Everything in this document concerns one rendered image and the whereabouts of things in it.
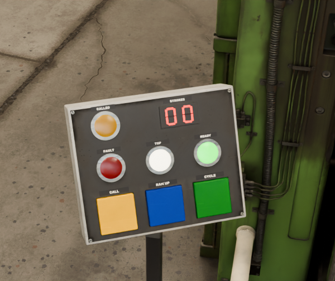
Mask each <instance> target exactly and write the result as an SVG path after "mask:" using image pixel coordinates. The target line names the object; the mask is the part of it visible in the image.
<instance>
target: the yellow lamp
mask: <svg viewBox="0 0 335 281"><path fill-rule="evenodd" d="M94 128H95V131H96V132H97V134H99V135H100V136H102V137H109V136H111V135H112V134H114V132H115V131H116V129H117V123H116V120H115V119H114V117H112V116H110V115H101V116H99V117H98V118H97V120H96V121H95V124H94Z"/></svg>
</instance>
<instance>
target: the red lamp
mask: <svg viewBox="0 0 335 281"><path fill-rule="evenodd" d="M100 172H101V174H102V175H103V176H104V177H105V178H108V179H114V178H116V177H118V176H119V175H120V174H121V172H122V163H121V162H120V160H119V159H117V158H115V157H108V158H106V159H104V160H103V161H102V163H101V165H100Z"/></svg>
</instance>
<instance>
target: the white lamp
mask: <svg viewBox="0 0 335 281"><path fill-rule="evenodd" d="M149 161H150V166H151V167H152V168H153V169H154V170H156V171H164V170H166V169H167V168H168V167H169V166H170V163H171V157H170V155H169V153H168V152H167V151H165V150H163V149H158V150H156V151H154V152H153V153H152V154H151V156H150V159H149Z"/></svg>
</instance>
